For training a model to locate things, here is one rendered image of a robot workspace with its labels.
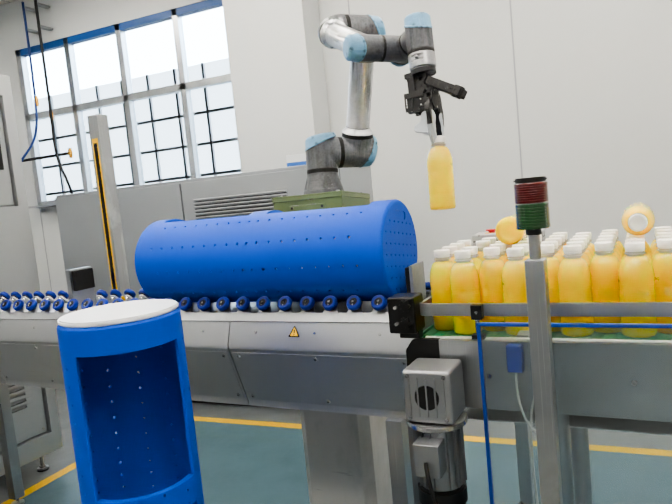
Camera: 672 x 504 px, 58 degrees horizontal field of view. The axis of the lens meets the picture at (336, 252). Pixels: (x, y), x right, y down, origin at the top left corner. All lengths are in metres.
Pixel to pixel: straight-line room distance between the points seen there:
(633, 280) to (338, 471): 1.35
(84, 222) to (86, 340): 3.03
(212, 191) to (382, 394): 2.31
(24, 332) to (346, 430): 1.26
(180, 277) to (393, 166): 2.87
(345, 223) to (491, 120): 2.88
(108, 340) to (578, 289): 1.04
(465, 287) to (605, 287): 0.30
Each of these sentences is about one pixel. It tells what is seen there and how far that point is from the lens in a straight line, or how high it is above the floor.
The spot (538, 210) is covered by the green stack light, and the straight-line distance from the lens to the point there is 1.22.
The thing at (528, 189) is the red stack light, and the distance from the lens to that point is 1.21.
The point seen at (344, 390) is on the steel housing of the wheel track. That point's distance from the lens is 1.78.
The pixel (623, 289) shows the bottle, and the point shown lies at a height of 1.00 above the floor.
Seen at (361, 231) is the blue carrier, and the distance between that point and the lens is 1.61.
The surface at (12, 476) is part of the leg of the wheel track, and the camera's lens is 3.26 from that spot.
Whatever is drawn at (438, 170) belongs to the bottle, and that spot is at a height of 1.30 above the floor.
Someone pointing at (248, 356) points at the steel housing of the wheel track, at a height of 0.81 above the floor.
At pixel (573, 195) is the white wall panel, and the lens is 4.37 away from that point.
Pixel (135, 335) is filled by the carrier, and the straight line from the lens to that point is 1.44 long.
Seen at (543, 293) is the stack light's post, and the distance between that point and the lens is 1.24.
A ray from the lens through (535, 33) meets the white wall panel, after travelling 4.47.
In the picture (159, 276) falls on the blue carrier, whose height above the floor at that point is 1.06.
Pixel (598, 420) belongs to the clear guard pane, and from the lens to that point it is 1.42.
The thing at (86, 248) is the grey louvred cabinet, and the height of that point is 1.06.
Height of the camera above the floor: 1.26
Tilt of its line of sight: 5 degrees down
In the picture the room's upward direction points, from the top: 6 degrees counter-clockwise
